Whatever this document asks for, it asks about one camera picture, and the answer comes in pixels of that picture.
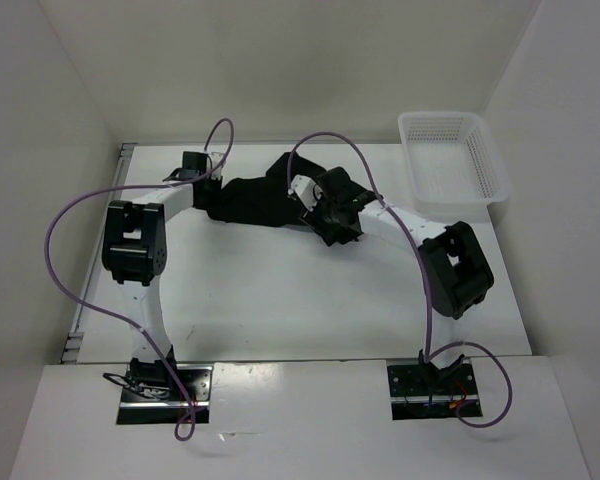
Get black shorts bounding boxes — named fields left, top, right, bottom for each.
left=193, top=152, right=304, bottom=228

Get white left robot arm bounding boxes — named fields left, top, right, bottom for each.
left=102, top=150, right=225, bottom=400

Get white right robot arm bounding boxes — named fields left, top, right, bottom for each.
left=288, top=167, right=494, bottom=393

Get white plastic basket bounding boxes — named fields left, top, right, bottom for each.
left=397, top=111, right=510, bottom=216

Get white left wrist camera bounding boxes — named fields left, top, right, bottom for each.
left=207, top=151, right=226, bottom=177

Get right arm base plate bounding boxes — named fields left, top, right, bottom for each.
left=386, top=359, right=483, bottom=421

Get aluminium frame rail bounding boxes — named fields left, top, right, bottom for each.
left=60, top=143, right=136, bottom=365

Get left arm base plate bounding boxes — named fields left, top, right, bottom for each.
left=103, top=364, right=214, bottom=426

